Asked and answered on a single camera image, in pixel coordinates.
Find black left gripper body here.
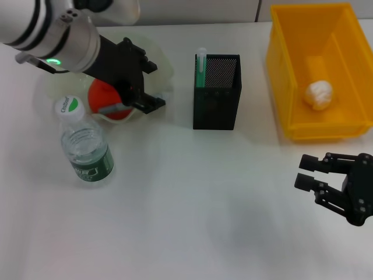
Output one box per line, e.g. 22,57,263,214
83,34,144,107

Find yellow plastic storage bin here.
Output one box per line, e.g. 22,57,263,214
265,2,373,142

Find clear water bottle green label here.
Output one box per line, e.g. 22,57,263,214
53,95,115,184

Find grey marker pen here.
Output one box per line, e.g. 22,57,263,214
98,92,170,115

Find translucent wavy glass fruit plate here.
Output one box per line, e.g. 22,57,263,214
43,31,175,125

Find black mesh pen holder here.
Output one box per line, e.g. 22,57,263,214
192,54,242,131

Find mint green pen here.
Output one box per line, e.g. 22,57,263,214
195,47,207,88

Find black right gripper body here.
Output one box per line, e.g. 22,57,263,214
342,153,373,227

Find white paper ball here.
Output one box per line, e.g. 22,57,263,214
302,80,334,111

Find red-orange bumpy orange fruit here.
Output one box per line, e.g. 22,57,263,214
88,78,136,121

